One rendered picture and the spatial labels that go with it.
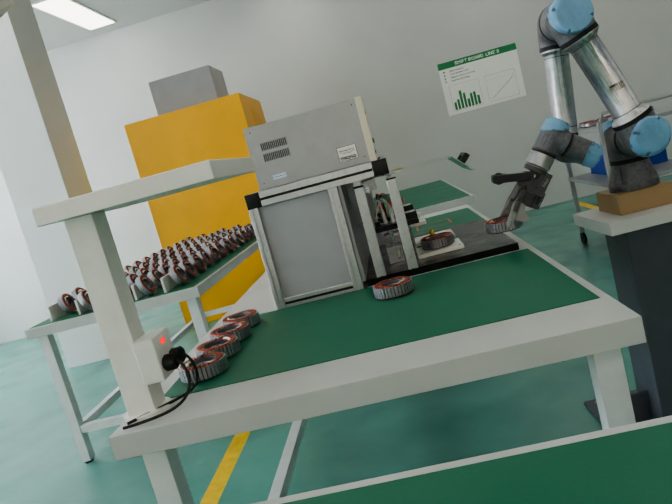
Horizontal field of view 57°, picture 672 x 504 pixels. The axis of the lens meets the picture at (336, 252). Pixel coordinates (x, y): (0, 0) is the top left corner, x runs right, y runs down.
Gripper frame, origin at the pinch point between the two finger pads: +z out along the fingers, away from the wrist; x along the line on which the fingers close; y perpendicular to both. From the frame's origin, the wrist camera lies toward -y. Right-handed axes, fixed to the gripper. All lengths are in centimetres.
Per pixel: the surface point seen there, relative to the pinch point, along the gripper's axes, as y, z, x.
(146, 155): -239, 79, 360
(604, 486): -9, 16, -132
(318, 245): -50, 27, -8
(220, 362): -59, 50, -62
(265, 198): -70, 20, -9
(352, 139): -53, -7, 4
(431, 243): -16.7, 14.5, 7.5
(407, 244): -25.2, 16.0, -7.1
